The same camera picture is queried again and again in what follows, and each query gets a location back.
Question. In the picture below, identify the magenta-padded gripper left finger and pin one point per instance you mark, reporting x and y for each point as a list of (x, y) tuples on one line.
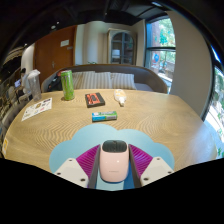
[(68, 171)]

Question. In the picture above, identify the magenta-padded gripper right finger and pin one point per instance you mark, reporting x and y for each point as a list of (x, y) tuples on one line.
[(156, 170)]

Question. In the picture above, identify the light blue cloud-shaped mouse pad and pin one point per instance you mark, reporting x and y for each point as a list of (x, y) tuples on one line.
[(86, 136)]

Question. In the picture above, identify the small teal packet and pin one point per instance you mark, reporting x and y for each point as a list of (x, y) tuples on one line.
[(104, 116)]

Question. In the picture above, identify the white sticker sheet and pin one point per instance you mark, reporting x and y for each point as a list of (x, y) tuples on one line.
[(36, 109)]

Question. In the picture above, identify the black box with orange print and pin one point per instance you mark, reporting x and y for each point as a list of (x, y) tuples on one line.
[(95, 99)]

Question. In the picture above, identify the cream white tube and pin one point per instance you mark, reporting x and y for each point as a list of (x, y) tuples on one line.
[(120, 96)]

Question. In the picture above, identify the grey tufted bench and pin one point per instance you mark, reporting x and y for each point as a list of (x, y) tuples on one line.
[(11, 111)]

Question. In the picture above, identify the green drink can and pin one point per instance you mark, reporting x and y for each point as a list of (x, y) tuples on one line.
[(67, 86)]

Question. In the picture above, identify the dark-framed window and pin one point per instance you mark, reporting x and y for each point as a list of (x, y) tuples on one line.
[(161, 50), (218, 110)]

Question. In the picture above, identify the black backpack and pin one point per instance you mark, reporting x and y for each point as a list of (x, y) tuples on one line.
[(56, 83)]

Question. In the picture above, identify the clear shaker bottle, white lid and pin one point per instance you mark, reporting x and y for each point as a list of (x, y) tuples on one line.
[(34, 86)]

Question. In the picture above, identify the grey curved sofa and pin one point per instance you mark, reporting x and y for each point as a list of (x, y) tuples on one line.
[(150, 78)]

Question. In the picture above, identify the striped cushion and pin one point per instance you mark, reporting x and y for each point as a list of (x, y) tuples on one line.
[(123, 81), (76, 80), (96, 80)]

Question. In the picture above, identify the person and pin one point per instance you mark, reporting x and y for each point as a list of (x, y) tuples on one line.
[(23, 75)]

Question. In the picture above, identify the brown wooden door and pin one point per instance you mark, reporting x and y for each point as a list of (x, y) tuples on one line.
[(50, 56)]

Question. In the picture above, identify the glass-door cabinet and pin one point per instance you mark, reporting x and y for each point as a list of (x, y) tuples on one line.
[(121, 46)]

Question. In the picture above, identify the white door sign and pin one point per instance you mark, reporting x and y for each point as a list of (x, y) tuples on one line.
[(64, 43)]

